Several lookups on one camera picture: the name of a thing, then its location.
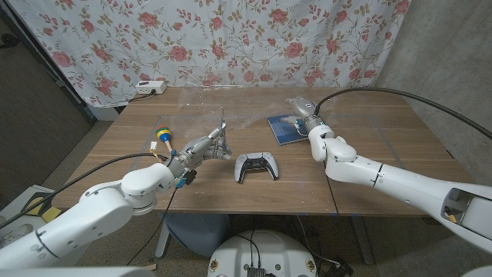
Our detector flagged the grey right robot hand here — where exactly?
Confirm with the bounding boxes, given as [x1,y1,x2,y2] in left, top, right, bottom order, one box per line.
[281,96,327,135]

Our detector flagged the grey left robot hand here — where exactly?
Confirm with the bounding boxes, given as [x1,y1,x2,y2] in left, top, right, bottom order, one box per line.
[165,126,233,178]

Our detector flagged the yellow grey handled scissors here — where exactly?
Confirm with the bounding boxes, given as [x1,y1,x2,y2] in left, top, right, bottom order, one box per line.
[218,107,228,155]

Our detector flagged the clear cling film sheet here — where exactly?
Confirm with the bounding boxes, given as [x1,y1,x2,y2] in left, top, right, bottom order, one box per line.
[169,86,340,132]

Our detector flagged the blue notebook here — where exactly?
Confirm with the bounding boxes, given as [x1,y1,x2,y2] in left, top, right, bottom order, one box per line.
[268,113,313,147]

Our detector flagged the white black game controller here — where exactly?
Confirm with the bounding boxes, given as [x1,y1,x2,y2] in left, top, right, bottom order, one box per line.
[234,152,280,184]

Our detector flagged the colourful striped wooden maraca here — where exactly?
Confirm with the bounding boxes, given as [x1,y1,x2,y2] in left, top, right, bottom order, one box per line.
[155,125,174,153]

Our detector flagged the white power strip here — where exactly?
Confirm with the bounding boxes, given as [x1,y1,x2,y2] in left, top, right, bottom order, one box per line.
[135,80,168,95]

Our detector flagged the grey blue round stool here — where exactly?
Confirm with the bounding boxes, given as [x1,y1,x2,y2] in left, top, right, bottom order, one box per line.
[158,212,231,258]

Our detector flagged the white table leg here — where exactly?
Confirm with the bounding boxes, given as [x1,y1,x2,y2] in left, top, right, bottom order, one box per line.
[155,222,172,259]

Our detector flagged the floral print backdrop cloth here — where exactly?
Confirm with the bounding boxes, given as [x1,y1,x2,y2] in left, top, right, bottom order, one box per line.
[7,0,412,108]

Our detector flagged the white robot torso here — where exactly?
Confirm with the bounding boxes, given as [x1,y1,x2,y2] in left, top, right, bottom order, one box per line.
[207,229,319,277]

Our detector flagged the grey table leg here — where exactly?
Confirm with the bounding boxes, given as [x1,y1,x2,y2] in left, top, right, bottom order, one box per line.
[350,215,374,265]

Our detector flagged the black floor power adapter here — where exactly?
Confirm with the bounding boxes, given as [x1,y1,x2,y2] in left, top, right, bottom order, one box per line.
[325,261,354,277]

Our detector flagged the white mat yellow footprints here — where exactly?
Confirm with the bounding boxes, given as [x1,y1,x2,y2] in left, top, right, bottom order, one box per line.
[0,184,62,247]

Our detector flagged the white sneaker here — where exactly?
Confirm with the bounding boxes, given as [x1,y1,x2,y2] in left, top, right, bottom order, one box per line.
[0,223,34,249]

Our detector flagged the black power strip cord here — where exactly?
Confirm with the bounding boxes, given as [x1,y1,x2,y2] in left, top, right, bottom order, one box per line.
[126,90,157,104]

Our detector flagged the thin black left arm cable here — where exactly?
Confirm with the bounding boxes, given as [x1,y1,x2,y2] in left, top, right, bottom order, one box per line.
[126,186,180,266]

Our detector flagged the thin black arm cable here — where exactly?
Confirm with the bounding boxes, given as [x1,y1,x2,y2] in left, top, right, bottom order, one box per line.
[126,186,180,266]
[324,172,340,216]

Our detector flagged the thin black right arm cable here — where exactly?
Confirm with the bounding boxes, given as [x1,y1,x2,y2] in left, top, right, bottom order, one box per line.
[324,172,340,216]

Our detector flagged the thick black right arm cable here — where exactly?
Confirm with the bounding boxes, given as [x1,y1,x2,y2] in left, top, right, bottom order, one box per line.
[313,87,492,140]

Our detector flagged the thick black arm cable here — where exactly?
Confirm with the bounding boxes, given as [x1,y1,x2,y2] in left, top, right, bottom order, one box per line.
[313,87,492,140]
[0,152,170,231]

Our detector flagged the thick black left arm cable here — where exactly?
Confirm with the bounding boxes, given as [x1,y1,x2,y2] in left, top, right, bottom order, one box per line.
[0,152,170,231]

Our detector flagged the white floor cable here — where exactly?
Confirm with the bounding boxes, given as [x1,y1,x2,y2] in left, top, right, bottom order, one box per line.
[294,215,342,267]

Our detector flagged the black door frame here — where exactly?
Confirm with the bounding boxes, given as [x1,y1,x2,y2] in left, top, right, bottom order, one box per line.
[0,3,97,125]

